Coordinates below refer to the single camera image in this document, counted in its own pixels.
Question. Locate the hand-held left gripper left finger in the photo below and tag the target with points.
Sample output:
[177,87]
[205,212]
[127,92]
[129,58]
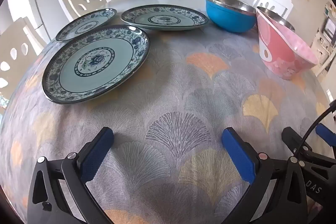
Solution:
[97,153]

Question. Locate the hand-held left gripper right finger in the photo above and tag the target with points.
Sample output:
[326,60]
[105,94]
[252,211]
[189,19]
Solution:
[239,155]

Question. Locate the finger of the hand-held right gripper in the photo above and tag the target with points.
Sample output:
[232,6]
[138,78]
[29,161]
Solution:
[326,134]
[294,137]

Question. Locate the pink patterned bowl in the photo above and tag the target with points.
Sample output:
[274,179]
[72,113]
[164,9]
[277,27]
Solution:
[278,50]

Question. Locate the blue floral porcelain plate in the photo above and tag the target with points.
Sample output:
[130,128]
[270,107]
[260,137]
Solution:
[164,18]
[97,64]
[84,24]

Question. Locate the blue steel bowl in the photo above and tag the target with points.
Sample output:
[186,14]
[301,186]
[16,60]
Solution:
[228,16]

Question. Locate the grey fan-patterned tablecloth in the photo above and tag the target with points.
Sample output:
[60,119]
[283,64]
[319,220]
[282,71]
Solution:
[189,98]

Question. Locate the television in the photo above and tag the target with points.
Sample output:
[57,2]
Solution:
[330,28]

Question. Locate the pink steel bowl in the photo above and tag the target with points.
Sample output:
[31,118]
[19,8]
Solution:
[279,19]

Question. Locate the white wall cabinet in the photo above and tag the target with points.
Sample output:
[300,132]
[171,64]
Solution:
[321,56]

